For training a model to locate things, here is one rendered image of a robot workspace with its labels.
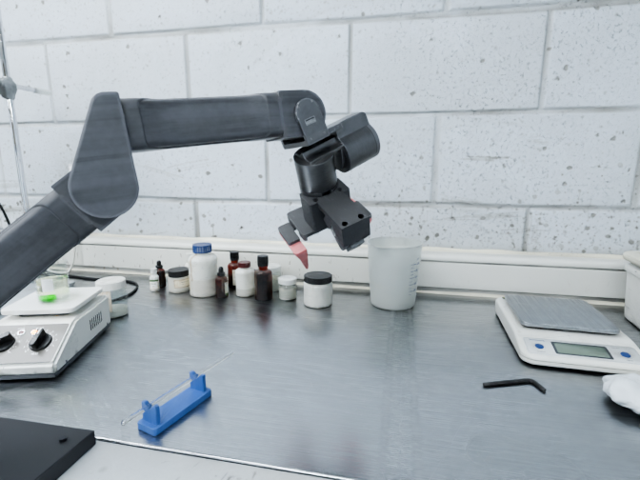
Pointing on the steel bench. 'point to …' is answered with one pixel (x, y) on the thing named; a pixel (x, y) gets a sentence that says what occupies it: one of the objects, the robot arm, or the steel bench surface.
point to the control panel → (19, 351)
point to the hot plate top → (52, 305)
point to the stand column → (13, 123)
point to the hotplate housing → (69, 349)
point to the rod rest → (166, 416)
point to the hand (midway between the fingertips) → (330, 251)
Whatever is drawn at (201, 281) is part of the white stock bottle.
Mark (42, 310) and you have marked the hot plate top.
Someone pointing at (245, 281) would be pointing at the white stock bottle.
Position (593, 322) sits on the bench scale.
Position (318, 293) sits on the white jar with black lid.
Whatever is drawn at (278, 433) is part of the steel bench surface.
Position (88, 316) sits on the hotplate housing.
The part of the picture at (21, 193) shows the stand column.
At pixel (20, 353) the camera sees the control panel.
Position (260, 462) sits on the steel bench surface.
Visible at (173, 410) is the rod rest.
